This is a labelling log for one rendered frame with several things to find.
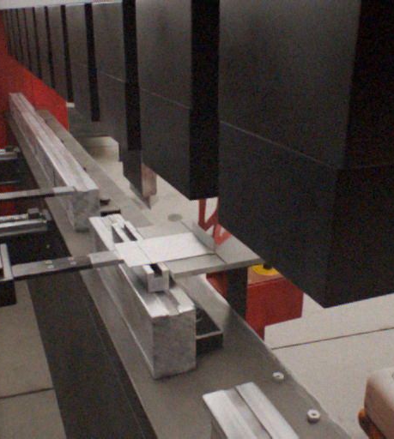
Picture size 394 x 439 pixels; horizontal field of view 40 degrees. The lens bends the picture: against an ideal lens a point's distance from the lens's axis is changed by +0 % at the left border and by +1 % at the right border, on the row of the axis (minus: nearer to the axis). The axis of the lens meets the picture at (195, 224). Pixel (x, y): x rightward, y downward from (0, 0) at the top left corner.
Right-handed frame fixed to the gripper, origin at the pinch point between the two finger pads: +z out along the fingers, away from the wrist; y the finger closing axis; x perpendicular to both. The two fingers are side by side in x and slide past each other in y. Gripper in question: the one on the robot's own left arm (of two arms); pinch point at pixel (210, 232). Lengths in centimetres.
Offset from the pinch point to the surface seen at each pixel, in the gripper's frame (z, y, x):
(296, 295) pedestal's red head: 11.9, -23.5, 41.7
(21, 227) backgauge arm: 27, -58, -14
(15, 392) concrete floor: 106, -110, 18
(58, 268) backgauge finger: 11.5, 1.5, -20.0
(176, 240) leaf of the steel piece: 3.5, -2.4, -3.5
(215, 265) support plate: 2.6, 7.5, -1.4
